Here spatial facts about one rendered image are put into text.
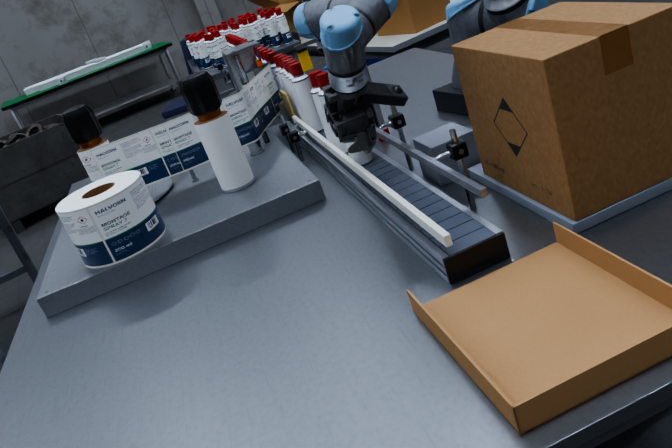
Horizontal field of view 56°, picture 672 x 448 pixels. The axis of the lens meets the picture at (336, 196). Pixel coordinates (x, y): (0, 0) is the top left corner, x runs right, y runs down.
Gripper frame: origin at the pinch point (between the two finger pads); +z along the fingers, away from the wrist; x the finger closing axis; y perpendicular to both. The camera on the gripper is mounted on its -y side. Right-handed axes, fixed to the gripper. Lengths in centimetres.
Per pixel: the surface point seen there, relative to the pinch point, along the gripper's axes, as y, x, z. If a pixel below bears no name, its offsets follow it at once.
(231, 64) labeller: 15, -75, 24
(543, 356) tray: 5, 66, -26
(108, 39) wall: 101, -775, 439
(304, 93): 1.5, -42.2, 16.6
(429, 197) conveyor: -2.1, 23.9, -7.5
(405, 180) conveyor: -2.1, 13.5, -1.5
